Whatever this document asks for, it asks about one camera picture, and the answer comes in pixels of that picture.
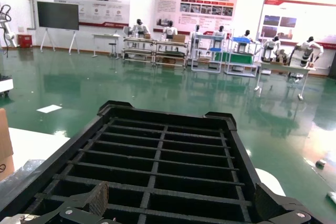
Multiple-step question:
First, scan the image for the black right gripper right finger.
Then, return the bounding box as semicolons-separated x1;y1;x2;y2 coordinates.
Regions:
253;183;313;224

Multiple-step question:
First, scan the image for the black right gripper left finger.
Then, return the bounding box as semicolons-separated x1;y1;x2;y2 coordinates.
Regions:
58;181;110;224

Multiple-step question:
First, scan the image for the graphics card with metal bracket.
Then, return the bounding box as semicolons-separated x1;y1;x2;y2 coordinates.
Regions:
0;214;42;224

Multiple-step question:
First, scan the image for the black slotted container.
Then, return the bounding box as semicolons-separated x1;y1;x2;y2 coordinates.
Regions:
0;100;287;224

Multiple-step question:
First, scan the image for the open brown cardboard box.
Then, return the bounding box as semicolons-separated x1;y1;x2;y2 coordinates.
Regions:
0;108;15;182

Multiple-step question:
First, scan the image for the red box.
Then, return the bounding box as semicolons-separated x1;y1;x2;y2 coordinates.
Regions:
17;34;34;49

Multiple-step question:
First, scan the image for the crumpled silvery antistatic bag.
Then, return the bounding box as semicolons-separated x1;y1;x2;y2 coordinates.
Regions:
14;158;48;174

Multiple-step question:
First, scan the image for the white paper sheet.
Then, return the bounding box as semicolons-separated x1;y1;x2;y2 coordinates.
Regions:
36;104;64;114

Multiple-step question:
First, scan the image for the long white table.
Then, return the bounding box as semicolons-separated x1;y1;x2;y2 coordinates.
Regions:
254;60;318;101

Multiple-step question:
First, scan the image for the white cart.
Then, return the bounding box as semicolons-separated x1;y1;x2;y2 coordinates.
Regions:
0;73;14;98

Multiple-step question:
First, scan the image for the black stool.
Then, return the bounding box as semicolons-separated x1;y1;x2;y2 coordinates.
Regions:
108;42;119;59

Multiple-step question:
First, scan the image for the work rack with green board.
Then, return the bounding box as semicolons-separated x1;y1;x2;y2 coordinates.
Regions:
224;36;260;78

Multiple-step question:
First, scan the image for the black rack cabinet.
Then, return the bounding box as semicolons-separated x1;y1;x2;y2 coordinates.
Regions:
331;49;336;80

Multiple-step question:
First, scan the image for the white humanoid robot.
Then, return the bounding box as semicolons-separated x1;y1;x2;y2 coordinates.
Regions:
189;24;205;51
240;29;255;51
129;18;151;38
162;20;180;42
261;35;284;63
293;36;325;68
212;25;228;49

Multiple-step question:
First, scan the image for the white desk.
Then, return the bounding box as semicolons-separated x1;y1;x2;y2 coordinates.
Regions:
91;33;124;59

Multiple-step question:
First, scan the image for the black display screen on stand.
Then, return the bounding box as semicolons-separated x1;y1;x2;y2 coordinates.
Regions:
36;1;80;56

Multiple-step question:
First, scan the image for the metal frame workbench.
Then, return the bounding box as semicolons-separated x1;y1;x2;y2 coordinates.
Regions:
154;39;189;69
121;36;158;65

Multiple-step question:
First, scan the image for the white frame work rack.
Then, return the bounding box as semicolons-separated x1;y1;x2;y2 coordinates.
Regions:
190;33;224;74

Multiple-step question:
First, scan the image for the wall poster with dark photos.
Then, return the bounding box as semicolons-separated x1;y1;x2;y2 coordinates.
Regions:
256;0;336;49

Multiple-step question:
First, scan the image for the wall poster with orange headers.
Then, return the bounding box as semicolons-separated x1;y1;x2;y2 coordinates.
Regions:
153;0;239;35

